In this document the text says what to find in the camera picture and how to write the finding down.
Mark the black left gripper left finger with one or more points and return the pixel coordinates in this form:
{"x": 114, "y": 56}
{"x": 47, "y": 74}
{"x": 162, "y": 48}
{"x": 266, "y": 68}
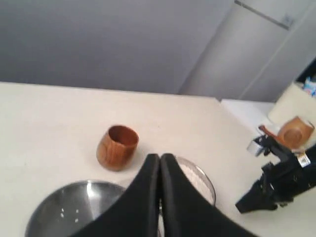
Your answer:
{"x": 135, "y": 213}

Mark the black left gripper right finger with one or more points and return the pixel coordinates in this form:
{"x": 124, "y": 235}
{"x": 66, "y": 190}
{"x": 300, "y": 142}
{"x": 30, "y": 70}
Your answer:
{"x": 186, "y": 213}

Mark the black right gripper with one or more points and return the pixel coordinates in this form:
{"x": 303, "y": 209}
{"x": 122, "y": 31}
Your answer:
{"x": 280, "y": 183}

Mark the dark red wooden spoon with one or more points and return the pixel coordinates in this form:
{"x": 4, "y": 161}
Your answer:
{"x": 294, "y": 134}

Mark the steel bowl of rice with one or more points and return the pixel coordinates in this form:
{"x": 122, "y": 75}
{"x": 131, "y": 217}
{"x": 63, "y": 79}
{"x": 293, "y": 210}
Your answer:
{"x": 198, "y": 179}

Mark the brown wooden cup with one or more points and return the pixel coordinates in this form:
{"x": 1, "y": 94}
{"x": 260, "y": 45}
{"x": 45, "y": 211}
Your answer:
{"x": 117, "y": 147}

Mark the round steel plate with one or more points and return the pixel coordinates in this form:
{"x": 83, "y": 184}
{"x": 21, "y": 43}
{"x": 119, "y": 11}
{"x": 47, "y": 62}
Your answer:
{"x": 71, "y": 207}

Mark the cream box in background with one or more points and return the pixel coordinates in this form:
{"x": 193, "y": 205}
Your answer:
{"x": 293, "y": 102}

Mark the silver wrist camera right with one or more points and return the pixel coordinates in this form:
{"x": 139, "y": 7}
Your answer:
{"x": 257, "y": 145}

